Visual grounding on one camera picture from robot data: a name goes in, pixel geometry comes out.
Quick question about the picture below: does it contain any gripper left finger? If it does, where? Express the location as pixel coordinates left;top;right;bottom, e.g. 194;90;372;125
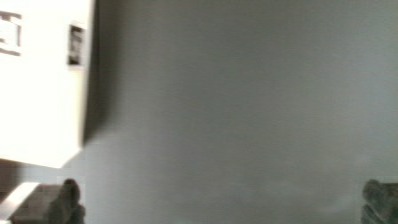
0;179;86;224

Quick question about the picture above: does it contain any white small tagged box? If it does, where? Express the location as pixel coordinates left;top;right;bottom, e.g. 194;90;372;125
0;0;98;168

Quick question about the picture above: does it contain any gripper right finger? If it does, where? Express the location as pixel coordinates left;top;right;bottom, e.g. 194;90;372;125
361;179;398;224

